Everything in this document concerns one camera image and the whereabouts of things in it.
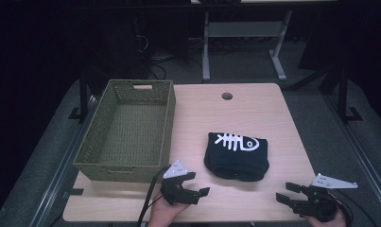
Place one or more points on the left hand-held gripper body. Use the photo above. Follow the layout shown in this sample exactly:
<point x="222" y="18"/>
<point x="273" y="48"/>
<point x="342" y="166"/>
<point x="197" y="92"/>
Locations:
<point x="175" y="189"/>

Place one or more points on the black cloth with fishbone print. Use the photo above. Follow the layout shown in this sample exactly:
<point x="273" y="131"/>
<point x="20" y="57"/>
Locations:
<point x="237" y="156"/>

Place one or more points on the black metal stand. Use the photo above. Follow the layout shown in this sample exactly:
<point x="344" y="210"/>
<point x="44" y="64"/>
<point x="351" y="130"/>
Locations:
<point x="344" y="94"/>
<point x="81" y="97"/>

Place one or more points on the person's right hand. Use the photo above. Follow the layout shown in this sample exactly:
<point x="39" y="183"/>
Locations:
<point x="331" y="220"/>

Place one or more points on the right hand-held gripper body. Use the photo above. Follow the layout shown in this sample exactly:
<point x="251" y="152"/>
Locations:
<point x="320" y="198"/>

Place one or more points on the green woven basket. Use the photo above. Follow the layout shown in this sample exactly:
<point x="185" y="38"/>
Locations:
<point x="128" y="132"/>

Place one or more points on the grey metal desk frame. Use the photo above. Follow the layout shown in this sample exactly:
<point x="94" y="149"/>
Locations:
<point x="243" y="38"/>

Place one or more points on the person's left hand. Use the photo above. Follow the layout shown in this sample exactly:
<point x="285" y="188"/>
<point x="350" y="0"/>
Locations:
<point x="166" y="212"/>

